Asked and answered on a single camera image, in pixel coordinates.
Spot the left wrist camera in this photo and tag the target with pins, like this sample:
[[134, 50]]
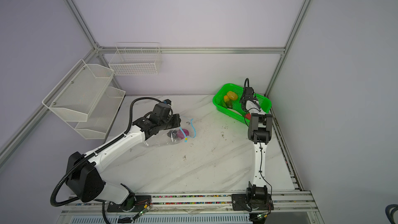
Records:
[[161, 112]]

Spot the clear zip bag blue zipper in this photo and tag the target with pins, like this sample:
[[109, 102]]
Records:
[[161, 139]]

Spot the white mesh lower shelf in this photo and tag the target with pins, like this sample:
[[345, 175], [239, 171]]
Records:
[[101, 119]]

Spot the white mesh shelf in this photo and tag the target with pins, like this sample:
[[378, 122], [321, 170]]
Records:
[[101, 119], [75, 97]]

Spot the white mesh upper shelf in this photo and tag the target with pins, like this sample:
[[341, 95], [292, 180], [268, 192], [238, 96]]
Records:
[[75, 97]]

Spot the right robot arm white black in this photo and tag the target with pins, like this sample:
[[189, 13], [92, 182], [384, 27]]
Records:
[[260, 133]]

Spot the purple onion toy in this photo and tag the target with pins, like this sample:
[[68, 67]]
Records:
[[182, 134]]

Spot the white wire wall basket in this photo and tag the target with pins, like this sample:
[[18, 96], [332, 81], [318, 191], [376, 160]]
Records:
[[136, 58]]

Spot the yellow lemon toy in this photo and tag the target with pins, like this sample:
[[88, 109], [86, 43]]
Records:
[[232, 95]]

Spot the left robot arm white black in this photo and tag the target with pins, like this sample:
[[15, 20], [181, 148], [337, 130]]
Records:
[[87, 183]]

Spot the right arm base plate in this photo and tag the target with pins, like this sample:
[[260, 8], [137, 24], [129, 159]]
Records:
[[240, 202]]

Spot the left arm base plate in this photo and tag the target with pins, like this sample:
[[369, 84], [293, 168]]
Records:
[[131, 204]]

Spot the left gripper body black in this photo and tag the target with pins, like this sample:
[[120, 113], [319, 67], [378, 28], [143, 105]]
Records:
[[173, 122]]

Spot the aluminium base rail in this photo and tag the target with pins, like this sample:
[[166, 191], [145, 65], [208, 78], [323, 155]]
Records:
[[205, 202]]

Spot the black round avocado toy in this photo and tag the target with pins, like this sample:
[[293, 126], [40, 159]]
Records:
[[173, 134]]

